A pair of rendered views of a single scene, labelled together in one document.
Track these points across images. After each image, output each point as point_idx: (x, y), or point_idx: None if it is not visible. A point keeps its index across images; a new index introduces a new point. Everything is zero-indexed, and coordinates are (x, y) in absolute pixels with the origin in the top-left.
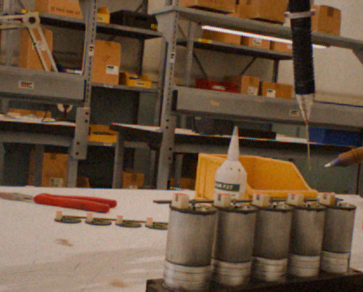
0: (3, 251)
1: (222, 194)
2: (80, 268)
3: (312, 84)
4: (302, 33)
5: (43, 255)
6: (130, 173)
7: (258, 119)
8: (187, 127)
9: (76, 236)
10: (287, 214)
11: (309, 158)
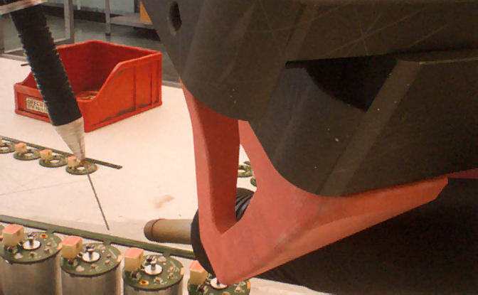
0: (88, 197)
1: (9, 229)
2: (93, 240)
3: (53, 113)
4: (18, 36)
5: (104, 214)
6: None
7: None
8: None
9: (193, 197)
10: (77, 279)
11: (102, 214)
